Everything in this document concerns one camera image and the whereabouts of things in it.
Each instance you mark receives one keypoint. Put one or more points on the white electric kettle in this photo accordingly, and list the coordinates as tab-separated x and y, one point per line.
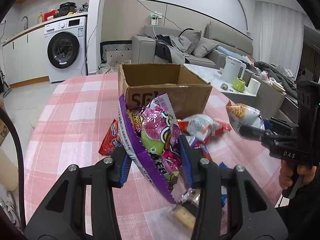
231	69

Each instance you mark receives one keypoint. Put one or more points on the black pressure cooker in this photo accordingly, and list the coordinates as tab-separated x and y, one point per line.
66	8

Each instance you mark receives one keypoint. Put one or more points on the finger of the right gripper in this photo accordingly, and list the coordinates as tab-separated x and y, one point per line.
252	133

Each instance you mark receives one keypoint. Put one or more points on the white washing machine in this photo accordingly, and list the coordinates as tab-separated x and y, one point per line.
66	48

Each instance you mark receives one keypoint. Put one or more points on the red chips bag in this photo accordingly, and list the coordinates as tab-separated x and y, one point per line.
111	140

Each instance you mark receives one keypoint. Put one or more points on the white kitchen cabinet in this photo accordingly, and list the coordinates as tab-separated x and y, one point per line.
25	58

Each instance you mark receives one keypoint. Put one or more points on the cracker packet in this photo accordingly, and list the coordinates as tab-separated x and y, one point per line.
187	207

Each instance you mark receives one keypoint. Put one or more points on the crumpled beige cloth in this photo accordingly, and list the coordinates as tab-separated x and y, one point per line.
106	68

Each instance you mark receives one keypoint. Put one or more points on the wall socket with plugs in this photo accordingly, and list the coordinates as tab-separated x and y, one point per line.
155	16

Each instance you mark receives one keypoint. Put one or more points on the grey cushion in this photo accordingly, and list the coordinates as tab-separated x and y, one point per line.
204	47

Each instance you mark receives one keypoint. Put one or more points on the green mug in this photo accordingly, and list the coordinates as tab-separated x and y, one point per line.
239	85

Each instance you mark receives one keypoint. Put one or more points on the white red snack bag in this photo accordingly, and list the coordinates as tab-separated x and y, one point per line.
203	127

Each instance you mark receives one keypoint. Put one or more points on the white curtain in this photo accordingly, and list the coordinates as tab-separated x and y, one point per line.
278	34

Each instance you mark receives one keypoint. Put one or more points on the yellow oil bottle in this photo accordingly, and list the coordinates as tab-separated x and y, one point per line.
40	18

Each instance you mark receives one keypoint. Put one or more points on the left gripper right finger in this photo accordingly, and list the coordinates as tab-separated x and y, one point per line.
231	204

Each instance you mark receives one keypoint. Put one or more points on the brown cardboard box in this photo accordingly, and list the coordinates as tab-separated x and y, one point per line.
141	83

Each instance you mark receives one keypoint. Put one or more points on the black white patterned rug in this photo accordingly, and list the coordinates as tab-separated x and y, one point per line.
115	52

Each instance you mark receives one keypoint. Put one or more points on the white paper roll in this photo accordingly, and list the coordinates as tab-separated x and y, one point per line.
253	86

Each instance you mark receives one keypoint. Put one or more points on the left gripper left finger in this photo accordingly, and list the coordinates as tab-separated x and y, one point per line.
80	205

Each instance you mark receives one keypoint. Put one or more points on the white marble coffee table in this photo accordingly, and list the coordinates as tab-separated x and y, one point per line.
213	76

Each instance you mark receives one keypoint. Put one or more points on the white orange noodle snack bag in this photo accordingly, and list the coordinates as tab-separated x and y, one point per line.
240	114

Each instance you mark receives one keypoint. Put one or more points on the dark grey jacket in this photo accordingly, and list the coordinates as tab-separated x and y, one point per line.
172	49

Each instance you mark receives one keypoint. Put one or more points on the purple snack bag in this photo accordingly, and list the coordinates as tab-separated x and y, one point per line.
149	135

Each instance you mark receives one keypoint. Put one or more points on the grey sofa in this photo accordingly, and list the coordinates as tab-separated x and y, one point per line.
231	43

